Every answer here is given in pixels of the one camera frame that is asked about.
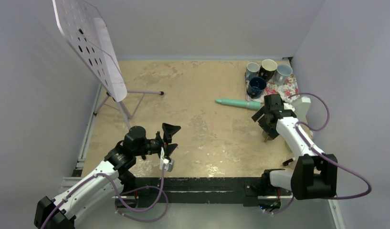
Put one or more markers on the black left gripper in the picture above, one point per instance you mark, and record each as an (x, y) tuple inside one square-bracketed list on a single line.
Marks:
[(168, 131)]

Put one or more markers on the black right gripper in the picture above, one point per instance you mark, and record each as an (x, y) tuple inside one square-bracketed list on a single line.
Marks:
[(269, 130)]

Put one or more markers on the dark blue mug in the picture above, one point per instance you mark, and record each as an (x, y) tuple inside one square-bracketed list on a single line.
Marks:
[(256, 87)]

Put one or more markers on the light grey mug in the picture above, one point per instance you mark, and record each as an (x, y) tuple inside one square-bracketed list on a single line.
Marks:
[(283, 72)]

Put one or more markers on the black mug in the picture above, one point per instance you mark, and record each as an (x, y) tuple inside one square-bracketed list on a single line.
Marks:
[(267, 69)]

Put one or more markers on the grey mug with lettering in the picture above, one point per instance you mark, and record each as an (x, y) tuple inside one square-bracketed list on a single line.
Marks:
[(252, 69)]

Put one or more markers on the brown mug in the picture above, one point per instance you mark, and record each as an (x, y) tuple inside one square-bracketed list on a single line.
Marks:
[(265, 136)]

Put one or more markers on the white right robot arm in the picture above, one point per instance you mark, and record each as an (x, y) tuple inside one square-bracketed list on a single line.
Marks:
[(315, 173)]

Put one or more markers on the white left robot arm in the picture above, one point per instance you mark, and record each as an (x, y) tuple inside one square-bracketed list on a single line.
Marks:
[(110, 177)]

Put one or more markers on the mint green tube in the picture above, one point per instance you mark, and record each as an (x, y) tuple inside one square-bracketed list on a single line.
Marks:
[(253, 105)]

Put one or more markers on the white box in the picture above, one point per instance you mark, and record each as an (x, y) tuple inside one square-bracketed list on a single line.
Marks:
[(301, 106)]

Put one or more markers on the floral tray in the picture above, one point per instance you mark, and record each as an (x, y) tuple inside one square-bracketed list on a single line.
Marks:
[(287, 90)]

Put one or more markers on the perforated calibration board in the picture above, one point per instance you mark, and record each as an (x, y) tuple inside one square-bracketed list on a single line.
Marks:
[(88, 36)]

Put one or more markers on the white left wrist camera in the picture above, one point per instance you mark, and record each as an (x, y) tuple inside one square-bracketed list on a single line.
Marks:
[(165, 163)]

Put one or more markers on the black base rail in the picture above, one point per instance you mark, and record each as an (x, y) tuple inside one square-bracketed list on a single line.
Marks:
[(247, 191)]

